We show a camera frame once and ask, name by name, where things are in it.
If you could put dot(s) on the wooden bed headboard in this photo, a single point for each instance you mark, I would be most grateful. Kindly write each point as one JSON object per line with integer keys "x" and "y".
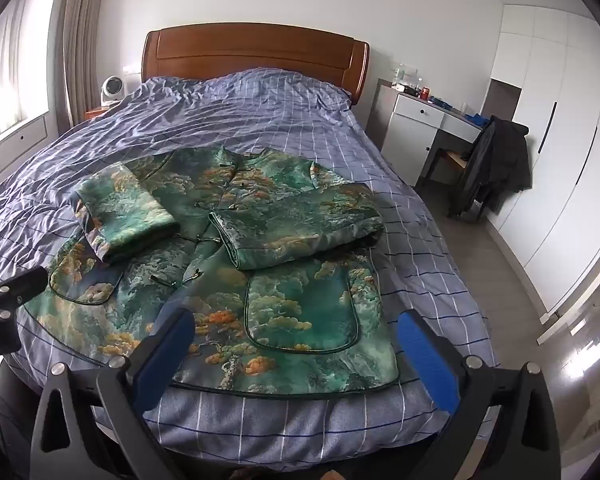
{"x": 255, "y": 50}

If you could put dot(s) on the bed with blue striped sheet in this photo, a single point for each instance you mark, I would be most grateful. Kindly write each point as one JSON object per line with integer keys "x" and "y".
{"x": 280, "y": 110}

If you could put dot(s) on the white desk with drawers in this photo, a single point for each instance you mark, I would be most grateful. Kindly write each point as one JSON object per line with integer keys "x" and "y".
{"x": 410, "y": 130}

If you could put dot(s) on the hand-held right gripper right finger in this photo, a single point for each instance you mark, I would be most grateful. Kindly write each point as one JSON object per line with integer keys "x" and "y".
{"x": 425, "y": 350}

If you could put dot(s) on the black jacket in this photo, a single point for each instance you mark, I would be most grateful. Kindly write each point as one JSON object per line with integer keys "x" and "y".
{"x": 500, "y": 160}

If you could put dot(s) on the beige curtain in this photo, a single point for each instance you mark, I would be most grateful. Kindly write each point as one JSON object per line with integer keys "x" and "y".
{"x": 82, "y": 45}

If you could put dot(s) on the wooden nightstand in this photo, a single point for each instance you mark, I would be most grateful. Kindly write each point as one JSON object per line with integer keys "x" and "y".
{"x": 97, "y": 112}

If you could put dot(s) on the white window cabinet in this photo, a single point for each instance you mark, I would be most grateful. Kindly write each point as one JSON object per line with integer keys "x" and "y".
{"x": 15, "y": 145}

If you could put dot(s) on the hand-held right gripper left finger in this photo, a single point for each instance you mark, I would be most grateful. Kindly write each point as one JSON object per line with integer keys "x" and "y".
{"x": 167, "y": 355}

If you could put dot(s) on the clear glass container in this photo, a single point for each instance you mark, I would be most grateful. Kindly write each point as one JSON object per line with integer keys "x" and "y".
{"x": 406, "y": 79}

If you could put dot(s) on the wooden chair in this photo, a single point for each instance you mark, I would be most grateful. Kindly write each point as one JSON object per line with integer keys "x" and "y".
{"x": 455, "y": 160}

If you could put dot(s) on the green landscape print jacket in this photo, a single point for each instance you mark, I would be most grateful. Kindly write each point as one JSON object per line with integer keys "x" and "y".
{"x": 290, "y": 310}

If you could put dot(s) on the white security camera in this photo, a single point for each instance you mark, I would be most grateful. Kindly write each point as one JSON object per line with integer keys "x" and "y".
{"x": 113, "y": 90}

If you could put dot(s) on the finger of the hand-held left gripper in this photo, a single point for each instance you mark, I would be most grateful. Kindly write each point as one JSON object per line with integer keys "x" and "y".
{"x": 22, "y": 282}

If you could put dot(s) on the white wardrobe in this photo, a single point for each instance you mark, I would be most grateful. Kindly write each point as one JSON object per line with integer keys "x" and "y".
{"x": 565, "y": 135}

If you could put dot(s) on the blue desk clutter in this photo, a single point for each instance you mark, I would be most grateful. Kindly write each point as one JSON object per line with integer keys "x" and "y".
{"x": 477, "y": 120}

